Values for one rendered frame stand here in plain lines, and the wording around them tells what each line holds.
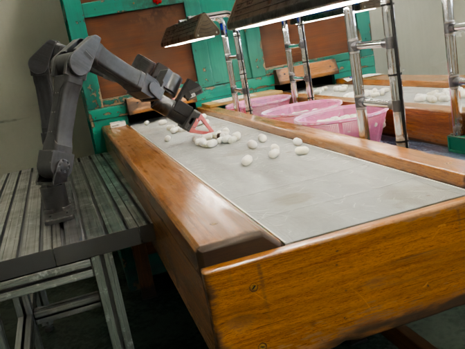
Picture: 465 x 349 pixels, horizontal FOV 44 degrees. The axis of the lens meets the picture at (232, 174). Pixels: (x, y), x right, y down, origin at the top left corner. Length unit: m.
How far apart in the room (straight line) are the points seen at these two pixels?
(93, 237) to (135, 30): 1.44
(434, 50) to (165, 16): 2.11
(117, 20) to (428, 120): 1.45
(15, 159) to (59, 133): 1.85
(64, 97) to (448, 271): 1.01
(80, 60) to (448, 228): 1.01
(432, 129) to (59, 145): 0.94
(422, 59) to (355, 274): 3.31
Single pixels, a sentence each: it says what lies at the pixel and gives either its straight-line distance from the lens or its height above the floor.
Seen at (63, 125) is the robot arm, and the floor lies 0.88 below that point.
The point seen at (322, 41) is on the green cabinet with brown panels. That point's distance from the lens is 2.79.
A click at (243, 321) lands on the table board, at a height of 0.66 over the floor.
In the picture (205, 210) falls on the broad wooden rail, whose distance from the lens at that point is 0.91.
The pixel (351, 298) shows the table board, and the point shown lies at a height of 0.65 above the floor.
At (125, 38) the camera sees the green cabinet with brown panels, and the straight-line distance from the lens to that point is 2.54.
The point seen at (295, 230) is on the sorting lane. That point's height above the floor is 0.74.
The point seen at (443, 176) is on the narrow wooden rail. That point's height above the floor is 0.75.
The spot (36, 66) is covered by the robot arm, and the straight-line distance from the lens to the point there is 2.05.
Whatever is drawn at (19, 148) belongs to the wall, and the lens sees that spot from 3.33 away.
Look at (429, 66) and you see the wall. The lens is 4.10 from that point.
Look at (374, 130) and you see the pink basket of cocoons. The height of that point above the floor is 0.72.
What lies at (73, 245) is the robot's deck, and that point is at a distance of 1.25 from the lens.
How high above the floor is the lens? 1.01
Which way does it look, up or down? 13 degrees down
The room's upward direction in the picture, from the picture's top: 10 degrees counter-clockwise
